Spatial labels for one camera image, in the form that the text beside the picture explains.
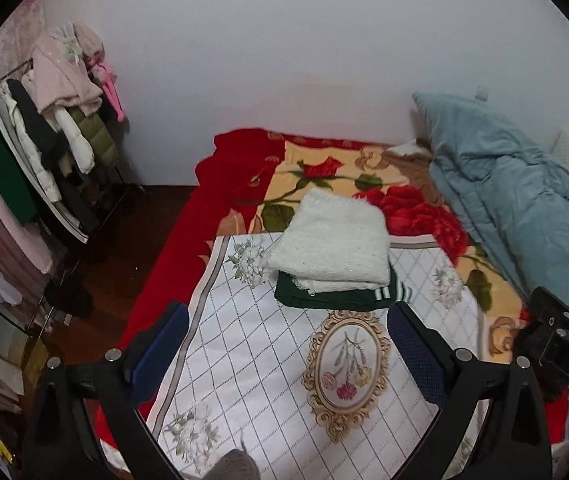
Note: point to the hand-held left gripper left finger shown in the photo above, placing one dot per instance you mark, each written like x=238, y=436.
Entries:
x=162, y=355

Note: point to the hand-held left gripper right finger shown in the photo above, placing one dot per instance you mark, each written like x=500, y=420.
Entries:
x=414, y=355

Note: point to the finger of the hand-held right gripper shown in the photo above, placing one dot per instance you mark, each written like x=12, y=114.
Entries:
x=534, y=360
x=552, y=305

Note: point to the white fuzzy sweater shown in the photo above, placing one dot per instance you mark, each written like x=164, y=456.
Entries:
x=334, y=240

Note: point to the metal clothes rack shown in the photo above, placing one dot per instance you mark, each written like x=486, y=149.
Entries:
x=137, y=188

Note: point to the row of hanging clothes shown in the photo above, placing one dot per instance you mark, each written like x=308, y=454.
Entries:
x=59, y=125

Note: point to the white grid floral printed cloth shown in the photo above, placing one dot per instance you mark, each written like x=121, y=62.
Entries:
x=254, y=360

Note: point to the green sweater with striped cuffs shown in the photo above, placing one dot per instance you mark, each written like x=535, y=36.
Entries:
x=337, y=301

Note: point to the black cloth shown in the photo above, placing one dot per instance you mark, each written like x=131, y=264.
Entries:
x=72, y=297

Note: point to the blue duvet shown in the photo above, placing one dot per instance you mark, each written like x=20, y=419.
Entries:
x=504, y=190

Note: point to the grey fuzzy cloth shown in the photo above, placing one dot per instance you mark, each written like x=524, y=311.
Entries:
x=232, y=465

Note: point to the red floral blanket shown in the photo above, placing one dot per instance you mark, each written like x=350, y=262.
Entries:
x=204, y=185

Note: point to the brown fleece garment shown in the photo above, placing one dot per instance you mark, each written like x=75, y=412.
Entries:
x=414, y=175

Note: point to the small yellow object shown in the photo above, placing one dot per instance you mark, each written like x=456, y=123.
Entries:
x=3, y=451

